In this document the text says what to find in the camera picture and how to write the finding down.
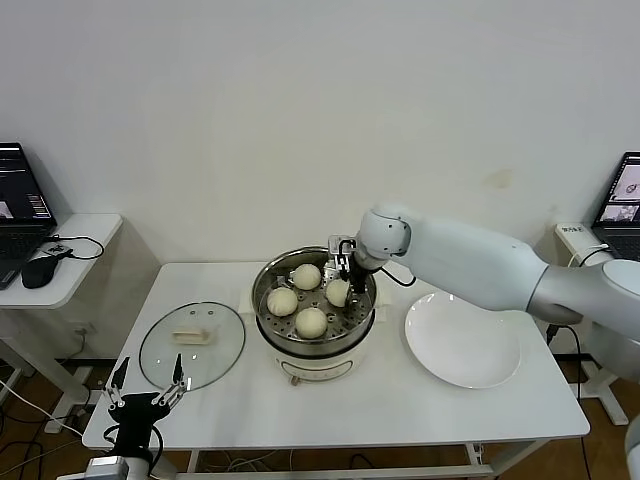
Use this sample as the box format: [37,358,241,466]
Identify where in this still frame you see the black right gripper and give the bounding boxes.
[334,242,376,296]

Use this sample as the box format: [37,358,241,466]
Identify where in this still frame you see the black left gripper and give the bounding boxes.
[104,352,189,449]

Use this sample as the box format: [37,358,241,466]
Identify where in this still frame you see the white steamed baozi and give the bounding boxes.
[291,263,322,291]
[265,287,299,318]
[294,307,329,340]
[325,278,350,308]

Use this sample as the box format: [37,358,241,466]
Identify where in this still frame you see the glass lid with cream handle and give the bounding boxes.
[138,301,247,392]

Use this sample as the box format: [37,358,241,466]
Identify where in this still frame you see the stainless steel steamer basket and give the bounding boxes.
[250,247,378,351]

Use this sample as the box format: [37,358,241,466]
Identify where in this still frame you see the white electric cooker base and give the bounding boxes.
[237,278,393,389]

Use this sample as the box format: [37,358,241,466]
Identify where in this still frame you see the white floor power strip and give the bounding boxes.
[43,415,84,436]

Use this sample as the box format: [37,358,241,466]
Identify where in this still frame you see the white round plate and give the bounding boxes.
[403,291,522,390]

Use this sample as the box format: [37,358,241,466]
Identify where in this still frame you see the black computer mouse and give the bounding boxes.
[19,257,61,290]

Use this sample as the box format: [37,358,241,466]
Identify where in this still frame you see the white side table with mouse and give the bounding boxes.
[0,214,124,416]

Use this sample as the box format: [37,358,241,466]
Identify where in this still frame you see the black laptop with dark screen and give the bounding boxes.
[0,142,58,292]

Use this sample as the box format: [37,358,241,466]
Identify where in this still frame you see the white side table with label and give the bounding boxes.
[552,222,640,426]

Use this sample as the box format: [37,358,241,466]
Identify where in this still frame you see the black hub cable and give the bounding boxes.
[49,234,105,262]

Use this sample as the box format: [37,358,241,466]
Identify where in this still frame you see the white floor cable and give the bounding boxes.
[0,380,69,426]

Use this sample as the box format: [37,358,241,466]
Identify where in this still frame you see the white main table frame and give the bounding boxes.
[187,439,551,480]

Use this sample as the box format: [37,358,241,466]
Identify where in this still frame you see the black cable with adapter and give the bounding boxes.
[546,247,610,401]

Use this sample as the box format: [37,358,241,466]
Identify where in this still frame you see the white laptop cable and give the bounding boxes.
[569,243,609,266]

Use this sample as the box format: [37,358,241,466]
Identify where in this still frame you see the grey laptop with camera views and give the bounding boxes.
[589,151,640,261]

